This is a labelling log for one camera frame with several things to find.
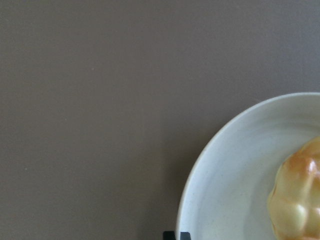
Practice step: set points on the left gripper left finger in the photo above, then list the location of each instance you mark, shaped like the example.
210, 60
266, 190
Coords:
168, 235

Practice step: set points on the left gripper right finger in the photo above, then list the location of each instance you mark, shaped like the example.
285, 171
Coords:
185, 236

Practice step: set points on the white round plate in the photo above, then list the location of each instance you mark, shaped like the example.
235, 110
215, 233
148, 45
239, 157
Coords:
225, 195

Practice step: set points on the braided glazed donut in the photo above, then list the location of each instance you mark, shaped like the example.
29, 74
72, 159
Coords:
294, 202

